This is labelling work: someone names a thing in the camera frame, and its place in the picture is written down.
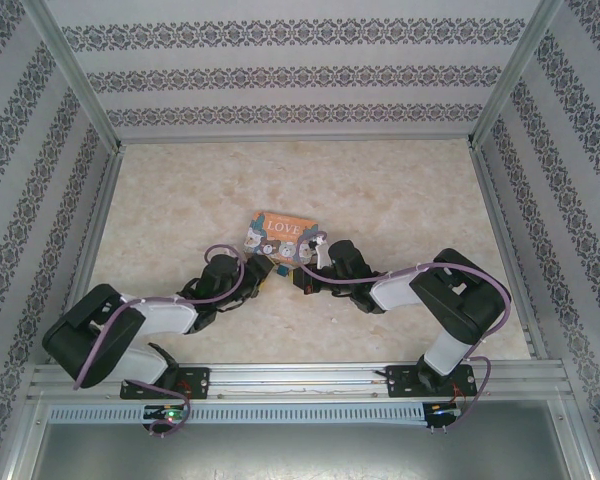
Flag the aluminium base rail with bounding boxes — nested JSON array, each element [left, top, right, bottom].
[[29, 359, 572, 401]]

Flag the slotted grey cable duct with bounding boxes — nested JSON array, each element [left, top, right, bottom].
[[47, 402, 427, 427]]

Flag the aluminium frame cross beam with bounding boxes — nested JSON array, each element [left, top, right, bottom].
[[114, 132, 476, 145]]

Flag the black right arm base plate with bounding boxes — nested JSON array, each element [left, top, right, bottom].
[[383, 364, 422, 399]]

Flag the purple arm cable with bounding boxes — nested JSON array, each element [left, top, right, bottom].
[[72, 243, 246, 439], [295, 232, 511, 434]]

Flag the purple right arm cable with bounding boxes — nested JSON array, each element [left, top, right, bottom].
[[295, 232, 511, 434]]

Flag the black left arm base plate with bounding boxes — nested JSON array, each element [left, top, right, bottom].
[[173, 367, 212, 400]]

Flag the aluminium frame side rail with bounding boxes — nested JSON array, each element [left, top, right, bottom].
[[49, 144, 127, 364], [468, 142, 547, 359]]

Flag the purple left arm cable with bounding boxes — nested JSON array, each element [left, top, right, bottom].
[[72, 243, 246, 439]]

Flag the aluminium frame post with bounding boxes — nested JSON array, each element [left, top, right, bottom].
[[27, 0, 126, 154], [470, 0, 565, 149]]

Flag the orange LOVE print tin box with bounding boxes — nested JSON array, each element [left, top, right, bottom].
[[242, 210, 330, 267]]

